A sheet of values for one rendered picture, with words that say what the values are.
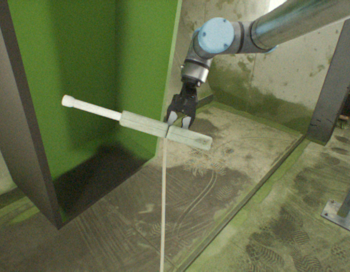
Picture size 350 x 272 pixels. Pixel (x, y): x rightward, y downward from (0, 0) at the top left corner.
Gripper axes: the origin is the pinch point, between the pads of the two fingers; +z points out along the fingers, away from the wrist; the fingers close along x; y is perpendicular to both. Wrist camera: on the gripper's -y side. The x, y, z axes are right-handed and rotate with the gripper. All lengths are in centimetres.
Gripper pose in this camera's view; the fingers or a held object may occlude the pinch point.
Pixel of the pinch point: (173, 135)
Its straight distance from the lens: 83.1
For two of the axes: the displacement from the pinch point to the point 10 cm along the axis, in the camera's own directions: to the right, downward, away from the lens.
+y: -1.7, -1.3, 9.8
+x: -9.3, -3.1, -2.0
